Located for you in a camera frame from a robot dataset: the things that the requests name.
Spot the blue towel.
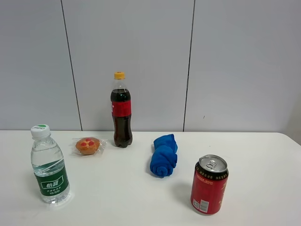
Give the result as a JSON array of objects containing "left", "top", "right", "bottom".
[{"left": 150, "top": 134, "right": 178, "bottom": 178}]

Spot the cola bottle yellow cap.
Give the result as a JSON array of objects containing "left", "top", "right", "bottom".
[{"left": 111, "top": 72, "right": 133, "bottom": 148}]

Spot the clear water bottle green label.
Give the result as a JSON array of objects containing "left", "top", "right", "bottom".
[{"left": 31, "top": 124, "right": 70, "bottom": 204}]

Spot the red soda can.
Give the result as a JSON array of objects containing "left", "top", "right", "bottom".
[{"left": 190, "top": 154, "right": 229, "bottom": 215}]

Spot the wrapped muffin with red topping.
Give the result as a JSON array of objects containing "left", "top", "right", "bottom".
[{"left": 71, "top": 137, "right": 108, "bottom": 157}]

